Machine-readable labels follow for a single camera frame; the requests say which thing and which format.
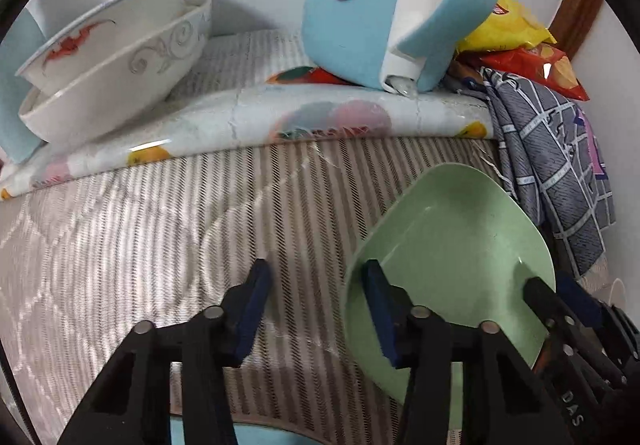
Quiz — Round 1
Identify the green plate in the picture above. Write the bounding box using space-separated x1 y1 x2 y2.
342 164 557 431

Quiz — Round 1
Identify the light blue and white kettle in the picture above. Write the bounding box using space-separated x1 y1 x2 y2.
301 0 507 98

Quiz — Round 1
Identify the wooden door frame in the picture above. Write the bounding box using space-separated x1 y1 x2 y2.
550 0 603 58

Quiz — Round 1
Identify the white bowl with red print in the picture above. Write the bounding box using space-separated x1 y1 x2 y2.
15 0 198 96

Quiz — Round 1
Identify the red snack bag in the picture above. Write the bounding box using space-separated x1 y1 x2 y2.
457 44 591 101

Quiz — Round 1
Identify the striped quilted blanket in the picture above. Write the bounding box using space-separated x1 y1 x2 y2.
0 28 611 431

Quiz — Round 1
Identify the teal kettle with grey handle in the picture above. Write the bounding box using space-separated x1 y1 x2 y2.
0 18 46 163

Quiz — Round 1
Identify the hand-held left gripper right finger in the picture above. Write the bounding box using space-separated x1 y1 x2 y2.
362 259 576 445

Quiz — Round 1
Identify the grey plaid cloth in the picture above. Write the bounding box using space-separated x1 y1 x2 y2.
445 68 617 278

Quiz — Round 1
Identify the white bowl with grey swirls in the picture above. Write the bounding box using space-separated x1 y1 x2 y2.
19 0 213 143

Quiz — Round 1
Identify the light blue dish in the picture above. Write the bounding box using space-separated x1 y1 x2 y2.
170 417 311 445

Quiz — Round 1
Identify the fruit print table mat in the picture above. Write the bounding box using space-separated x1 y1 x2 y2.
0 68 493 201

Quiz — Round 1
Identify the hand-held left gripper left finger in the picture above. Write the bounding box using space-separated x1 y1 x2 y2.
57 257 273 445

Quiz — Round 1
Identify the yellow snack bag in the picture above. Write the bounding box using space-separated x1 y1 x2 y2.
457 0 557 53

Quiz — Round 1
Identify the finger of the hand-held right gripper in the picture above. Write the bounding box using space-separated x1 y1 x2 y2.
522 277 626 388
557 275 640 373

